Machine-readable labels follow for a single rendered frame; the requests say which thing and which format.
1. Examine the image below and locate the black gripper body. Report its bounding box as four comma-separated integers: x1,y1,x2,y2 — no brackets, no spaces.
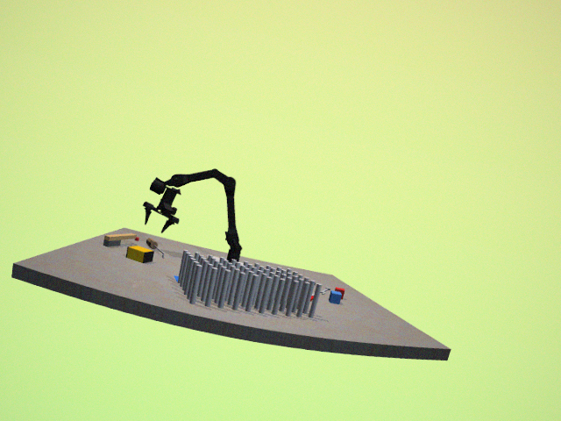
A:
143,197,180,224

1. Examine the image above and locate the blue cube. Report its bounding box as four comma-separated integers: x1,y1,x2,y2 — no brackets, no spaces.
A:
329,290,342,304

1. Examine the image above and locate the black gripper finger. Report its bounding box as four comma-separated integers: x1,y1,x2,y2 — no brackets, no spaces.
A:
161,220,174,234
144,208,152,225

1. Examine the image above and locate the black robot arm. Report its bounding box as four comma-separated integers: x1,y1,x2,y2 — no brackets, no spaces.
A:
150,168,242,263

